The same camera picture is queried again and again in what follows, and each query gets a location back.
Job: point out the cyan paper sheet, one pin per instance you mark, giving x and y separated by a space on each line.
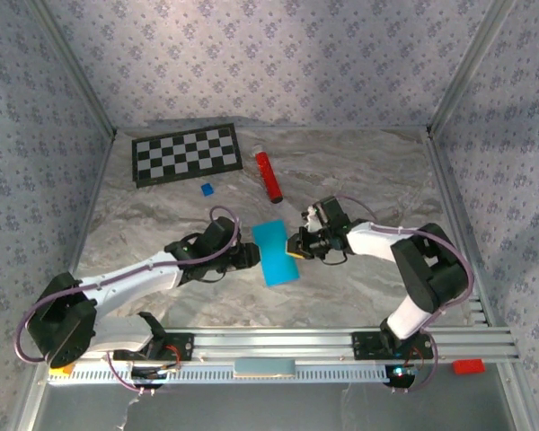
274 256

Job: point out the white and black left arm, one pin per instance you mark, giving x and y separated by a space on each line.
67 323

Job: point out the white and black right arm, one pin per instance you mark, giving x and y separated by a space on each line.
431 269

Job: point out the small blue block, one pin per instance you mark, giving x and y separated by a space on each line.
207 189

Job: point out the red tube with white cap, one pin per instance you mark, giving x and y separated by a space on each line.
269 177

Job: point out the black and white chessboard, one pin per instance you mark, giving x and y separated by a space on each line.
186 155

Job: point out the grey rectangular box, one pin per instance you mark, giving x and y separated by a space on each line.
264 368

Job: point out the black electronics board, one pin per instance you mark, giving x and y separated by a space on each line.
148 373
400 376

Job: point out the red plastic block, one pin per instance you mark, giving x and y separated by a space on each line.
468 366

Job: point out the yellow plastic block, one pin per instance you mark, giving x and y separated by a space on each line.
63 371

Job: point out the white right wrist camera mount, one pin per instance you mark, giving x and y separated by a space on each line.
313 220

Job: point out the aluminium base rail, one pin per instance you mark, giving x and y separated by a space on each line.
274 342

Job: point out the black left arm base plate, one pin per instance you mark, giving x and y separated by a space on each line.
182 346

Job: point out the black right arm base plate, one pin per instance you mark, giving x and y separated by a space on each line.
364 346

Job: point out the aluminium side rail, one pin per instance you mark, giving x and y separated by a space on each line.
450 202
88 215

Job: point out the aluminium frame post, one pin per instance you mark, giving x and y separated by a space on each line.
465 67

